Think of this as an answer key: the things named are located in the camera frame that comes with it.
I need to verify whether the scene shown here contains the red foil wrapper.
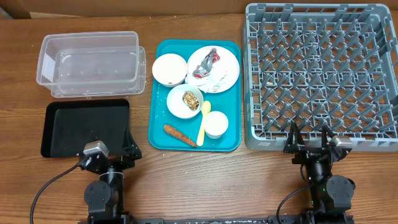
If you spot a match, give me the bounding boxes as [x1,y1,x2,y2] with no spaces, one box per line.
[192,48,220,79]

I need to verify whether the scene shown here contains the clear plastic bin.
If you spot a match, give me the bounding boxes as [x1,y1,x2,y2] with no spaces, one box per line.
[36,31,147,98]

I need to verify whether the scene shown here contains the white napkin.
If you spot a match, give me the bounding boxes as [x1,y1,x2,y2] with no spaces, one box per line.
[185,68,231,93]

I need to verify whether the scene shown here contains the pink plate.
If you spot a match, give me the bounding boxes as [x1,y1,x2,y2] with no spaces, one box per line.
[187,45,240,87]

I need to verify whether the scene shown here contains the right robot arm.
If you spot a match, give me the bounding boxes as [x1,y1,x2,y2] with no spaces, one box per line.
[276,122,356,224]

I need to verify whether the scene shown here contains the yellow plastic spoon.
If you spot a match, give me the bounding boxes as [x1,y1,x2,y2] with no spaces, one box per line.
[196,101,211,147]

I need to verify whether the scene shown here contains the pale green cup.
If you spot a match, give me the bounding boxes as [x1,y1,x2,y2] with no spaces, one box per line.
[204,111,229,139]

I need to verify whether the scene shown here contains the grey dishwasher rack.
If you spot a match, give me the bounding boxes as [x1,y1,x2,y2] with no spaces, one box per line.
[242,3,397,152]

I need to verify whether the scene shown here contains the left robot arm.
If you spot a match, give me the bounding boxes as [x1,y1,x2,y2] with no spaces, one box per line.
[78,130,142,223]

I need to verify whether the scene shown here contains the teal plastic tray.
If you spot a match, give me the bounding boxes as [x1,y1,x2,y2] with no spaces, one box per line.
[148,39,242,152]

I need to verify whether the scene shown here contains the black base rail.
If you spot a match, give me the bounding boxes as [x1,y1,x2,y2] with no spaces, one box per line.
[77,214,355,224]

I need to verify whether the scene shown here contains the brown food scraps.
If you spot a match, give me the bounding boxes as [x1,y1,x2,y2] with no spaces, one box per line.
[182,91,199,111]

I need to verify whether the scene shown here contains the orange carrot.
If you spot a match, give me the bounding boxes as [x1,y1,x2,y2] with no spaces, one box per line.
[164,124,198,147]

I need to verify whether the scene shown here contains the pink bowl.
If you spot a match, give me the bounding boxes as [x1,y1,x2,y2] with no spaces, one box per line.
[152,54,188,87]

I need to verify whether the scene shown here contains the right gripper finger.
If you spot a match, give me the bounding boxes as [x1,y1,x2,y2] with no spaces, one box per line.
[322,124,335,148]
[284,121,305,148]

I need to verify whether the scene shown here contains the pale green bowl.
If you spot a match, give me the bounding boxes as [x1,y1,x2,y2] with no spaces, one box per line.
[167,84,204,119]

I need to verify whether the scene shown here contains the black plastic tray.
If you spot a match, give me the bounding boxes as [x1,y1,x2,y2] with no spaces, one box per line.
[40,99,130,158]

